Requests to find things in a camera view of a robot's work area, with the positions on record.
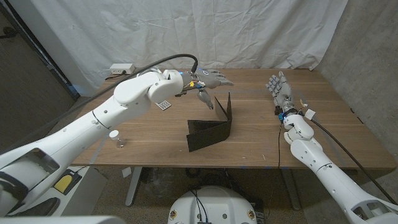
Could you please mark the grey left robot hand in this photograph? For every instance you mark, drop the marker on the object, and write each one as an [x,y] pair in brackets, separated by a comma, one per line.
[208,79]

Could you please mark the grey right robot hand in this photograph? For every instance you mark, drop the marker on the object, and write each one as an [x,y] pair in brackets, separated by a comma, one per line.
[283,90]

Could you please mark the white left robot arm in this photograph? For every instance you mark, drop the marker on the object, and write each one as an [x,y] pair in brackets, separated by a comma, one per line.
[124,99]

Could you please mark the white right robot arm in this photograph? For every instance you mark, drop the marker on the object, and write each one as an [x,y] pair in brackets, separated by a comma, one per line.
[311,152]

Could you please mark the white calculator with grey keys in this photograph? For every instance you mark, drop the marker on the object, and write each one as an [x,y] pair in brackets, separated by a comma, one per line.
[164,105]

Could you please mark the glass cup with white lid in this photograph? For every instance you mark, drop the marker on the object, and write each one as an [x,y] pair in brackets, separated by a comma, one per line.
[117,140]

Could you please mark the white backdrop cloth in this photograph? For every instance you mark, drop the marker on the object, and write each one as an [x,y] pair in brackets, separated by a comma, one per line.
[186,31]

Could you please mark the white power strip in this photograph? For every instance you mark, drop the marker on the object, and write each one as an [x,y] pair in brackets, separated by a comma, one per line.
[122,68]

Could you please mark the grey table leg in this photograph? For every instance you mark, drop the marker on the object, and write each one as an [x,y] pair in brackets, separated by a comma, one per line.
[133,186]
[290,189]

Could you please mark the white paper tag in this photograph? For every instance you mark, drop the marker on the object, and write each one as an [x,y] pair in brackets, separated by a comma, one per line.
[126,172]

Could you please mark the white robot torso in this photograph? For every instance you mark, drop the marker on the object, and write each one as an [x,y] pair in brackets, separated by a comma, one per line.
[211,205]

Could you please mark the white floor platform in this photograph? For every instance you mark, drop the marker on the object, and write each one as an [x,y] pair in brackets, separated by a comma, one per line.
[88,193]

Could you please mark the yellow and black foot pedal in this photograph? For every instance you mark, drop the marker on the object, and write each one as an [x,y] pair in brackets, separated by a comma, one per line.
[66,182]

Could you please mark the perforated partition panel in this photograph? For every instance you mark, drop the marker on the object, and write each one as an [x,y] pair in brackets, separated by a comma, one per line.
[25,93]

